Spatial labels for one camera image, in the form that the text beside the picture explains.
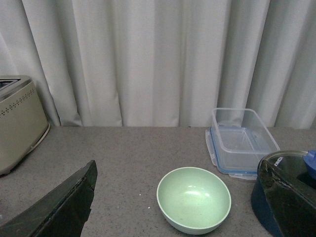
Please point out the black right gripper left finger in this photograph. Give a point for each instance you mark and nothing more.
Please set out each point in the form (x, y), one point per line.
(62, 212)

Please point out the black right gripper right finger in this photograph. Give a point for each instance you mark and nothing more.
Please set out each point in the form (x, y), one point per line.
(291, 196)

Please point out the green bowl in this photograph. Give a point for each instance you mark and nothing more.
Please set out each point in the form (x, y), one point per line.
(193, 200)

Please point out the dark blue pot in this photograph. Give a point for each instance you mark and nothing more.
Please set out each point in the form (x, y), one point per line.
(282, 159)

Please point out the container lid with blue clips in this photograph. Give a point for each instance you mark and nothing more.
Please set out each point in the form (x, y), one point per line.
(233, 151)

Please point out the clear plastic food container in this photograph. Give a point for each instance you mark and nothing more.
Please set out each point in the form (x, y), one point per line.
(247, 118)

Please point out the cream two-slot toaster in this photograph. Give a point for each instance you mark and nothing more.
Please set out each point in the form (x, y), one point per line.
(23, 124)

